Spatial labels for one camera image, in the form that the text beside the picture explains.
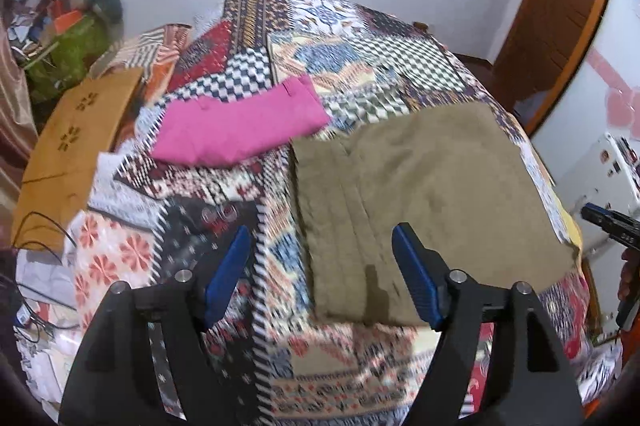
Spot wooden door frame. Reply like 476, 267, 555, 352
492, 0, 618, 137

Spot striped cloth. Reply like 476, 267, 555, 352
95, 23, 193, 86

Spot pile of clutter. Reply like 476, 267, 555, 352
10, 0, 91, 56

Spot wooden lap desk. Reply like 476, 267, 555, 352
10, 66, 146, 253

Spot patchwork printed blanket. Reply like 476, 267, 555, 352
15, 0, 626, 426

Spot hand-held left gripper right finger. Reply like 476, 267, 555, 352
391, 222, 586, 426

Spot folded pink pants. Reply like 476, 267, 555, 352
150, 74, 331, 167

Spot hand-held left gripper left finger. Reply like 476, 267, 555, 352
59, 225, 261, 426

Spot person's right hand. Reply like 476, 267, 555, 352
617, 248, 640, 301

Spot white refrigerator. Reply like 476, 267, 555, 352
552, 131, 640, 257

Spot green patterned bag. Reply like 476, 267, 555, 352
22, 13, 113, 101

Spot pink wall stickers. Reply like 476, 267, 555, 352
587, 48, 640, 131

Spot olive green pants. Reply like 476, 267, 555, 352
290, 102, 581, 327

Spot black cable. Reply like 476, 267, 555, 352
10, 211, 76, 257

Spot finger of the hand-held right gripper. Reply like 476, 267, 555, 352
580, 202, 640, 249

